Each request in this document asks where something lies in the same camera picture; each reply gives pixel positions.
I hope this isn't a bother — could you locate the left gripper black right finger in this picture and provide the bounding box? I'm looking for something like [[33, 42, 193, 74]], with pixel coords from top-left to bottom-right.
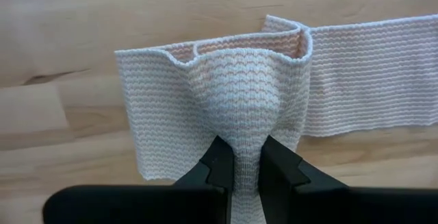
[[258, 134, 438, 224]]

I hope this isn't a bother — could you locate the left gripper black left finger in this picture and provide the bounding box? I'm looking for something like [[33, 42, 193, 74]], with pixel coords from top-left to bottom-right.
[[42, 134, 235, 224]]

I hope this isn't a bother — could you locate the white elastic bandage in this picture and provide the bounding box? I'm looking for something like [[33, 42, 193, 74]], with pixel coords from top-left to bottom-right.
[[114, 13, 438, 224]]

